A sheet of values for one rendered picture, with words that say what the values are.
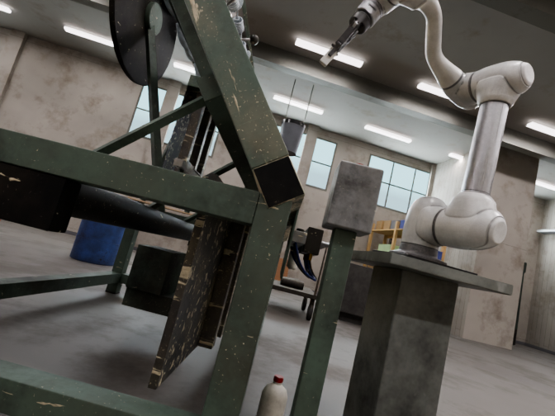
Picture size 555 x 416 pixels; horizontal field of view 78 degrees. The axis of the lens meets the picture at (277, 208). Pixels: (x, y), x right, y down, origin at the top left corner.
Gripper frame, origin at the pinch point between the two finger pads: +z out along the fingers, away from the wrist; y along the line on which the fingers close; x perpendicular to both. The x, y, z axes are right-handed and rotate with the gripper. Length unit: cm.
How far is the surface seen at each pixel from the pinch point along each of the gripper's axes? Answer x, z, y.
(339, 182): 28, 42, 29
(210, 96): -15.5, 44.4, 16.7
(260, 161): 9, 51, 26
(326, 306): 47, 69, 29
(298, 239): 34, 58, 2
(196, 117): -62, 24, -142
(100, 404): 19, 123, 26
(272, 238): 25, 65, 28
